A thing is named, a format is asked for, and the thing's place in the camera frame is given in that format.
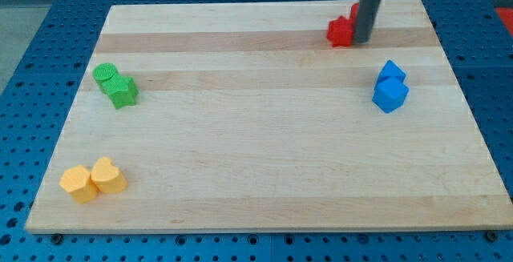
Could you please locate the red circle block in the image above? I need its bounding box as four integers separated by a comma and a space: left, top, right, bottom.
349, 2, 359, 20

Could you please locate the red star block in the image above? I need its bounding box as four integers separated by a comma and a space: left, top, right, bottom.
326, 16, 354, 47

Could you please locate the green star block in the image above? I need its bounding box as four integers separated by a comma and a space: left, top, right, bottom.
103, 75, 139, 110

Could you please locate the green circle block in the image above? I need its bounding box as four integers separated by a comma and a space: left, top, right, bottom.
92, 62, 118, 94

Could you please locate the light wooden board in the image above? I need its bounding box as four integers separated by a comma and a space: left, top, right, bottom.
26, 0, 512, 235

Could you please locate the blue cube block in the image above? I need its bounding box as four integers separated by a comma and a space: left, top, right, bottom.
372, 77, 410, 114

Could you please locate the blue diamond block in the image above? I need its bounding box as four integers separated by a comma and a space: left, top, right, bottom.
377, 60, 406, 83

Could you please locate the yellow heart block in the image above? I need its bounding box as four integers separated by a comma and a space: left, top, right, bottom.
91, 157, 128, 194

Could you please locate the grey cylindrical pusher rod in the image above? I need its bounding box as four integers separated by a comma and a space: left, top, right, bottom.
353, 0, 381, 44

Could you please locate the yellow pentagon block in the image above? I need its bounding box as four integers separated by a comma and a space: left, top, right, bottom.
59, 165, 99, 204

